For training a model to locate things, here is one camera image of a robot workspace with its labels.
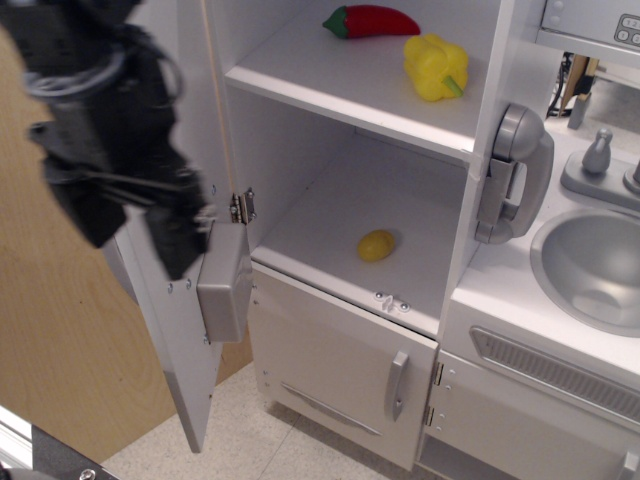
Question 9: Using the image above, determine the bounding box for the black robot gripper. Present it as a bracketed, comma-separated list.
[27, 49, 215, 280]

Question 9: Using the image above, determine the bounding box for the white toy fridge door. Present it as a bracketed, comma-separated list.
[116, 1, 252, 453]

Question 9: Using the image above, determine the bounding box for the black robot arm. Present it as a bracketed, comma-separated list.
[1, 1, 210, 280]

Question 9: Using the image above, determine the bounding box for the white toy fridge cabinet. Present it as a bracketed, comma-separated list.
[209, 1, 559, 338]

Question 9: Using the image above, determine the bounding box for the grey ice dispenser panel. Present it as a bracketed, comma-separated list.
[196, 222, 253, 343]

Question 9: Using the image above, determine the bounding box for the silver door hinge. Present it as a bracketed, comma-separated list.
[229, 188, 257, 225]

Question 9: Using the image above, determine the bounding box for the yellow toy lemon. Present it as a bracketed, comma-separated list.
[357, 229, 395, 262]

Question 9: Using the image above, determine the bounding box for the white lower freezer door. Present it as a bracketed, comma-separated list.
[249, 264, 437, 470]

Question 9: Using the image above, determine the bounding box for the red toy chili pepper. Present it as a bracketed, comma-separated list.
[322, 5, 421, 39]

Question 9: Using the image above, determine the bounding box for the yellow toy bell pepper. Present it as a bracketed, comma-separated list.
[403, 34, 469, 102]

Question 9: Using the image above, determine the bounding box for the grey toy telephone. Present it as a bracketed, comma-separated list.
[475, 104, 554, 244]

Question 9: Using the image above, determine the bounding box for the white oven door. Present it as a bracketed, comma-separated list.
[426, 351, 639, 479]

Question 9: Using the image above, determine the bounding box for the grey toy sink basin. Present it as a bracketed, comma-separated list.
[530, 209, 639, 338]

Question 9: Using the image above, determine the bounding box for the grey toy faucet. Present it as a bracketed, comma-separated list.
[561, 128, 639, 211]

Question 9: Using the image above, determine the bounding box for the grey oven vent panel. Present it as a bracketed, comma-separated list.
[469, 326, 639, 424]

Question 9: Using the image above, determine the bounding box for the toy microwave with keypad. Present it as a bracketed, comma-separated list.
[537, 0, 639, 53]

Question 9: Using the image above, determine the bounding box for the grey freezer door handle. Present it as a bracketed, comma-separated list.
[384, 350, 409, 422]

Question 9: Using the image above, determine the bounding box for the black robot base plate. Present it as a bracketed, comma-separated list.
[1, 424, 117, 480]

